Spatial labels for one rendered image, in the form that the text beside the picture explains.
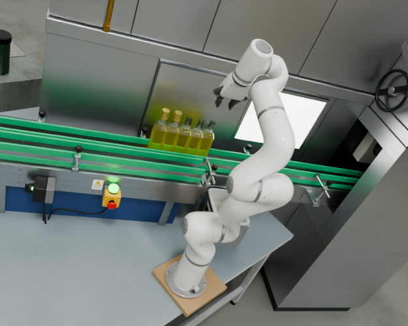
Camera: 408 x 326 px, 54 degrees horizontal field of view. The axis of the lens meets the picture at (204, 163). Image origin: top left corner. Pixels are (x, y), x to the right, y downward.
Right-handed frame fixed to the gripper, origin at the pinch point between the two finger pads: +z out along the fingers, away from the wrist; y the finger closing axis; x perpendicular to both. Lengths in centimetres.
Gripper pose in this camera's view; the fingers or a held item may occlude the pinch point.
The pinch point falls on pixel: (225, 103)
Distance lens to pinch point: 160.5
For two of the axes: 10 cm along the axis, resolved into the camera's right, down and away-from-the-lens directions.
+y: -9.3, -1.3, -3.5
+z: -3.7, 4.8, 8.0
